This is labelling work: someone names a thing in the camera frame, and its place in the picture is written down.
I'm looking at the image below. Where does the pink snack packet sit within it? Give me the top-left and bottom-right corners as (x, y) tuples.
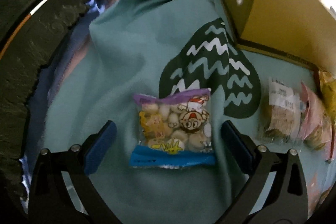
(298, 82), (332, 151)

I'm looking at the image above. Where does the light blue tablecloth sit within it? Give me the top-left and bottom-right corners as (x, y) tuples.
(22, 0), (336, 224)

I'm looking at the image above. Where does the dark carved wooden furniture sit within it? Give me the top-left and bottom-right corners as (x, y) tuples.
(1, 0), (89, 198)

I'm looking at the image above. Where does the yellow cardboard box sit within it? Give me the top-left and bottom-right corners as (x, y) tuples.
(224, 0), (335, 73)

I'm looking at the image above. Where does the purple blue biscuit packet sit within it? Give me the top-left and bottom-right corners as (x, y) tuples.
(129, 88), (215, 169)

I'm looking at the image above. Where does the yellow orange snack packet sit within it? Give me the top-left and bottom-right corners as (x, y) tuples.
(318, 70), (336, 120)

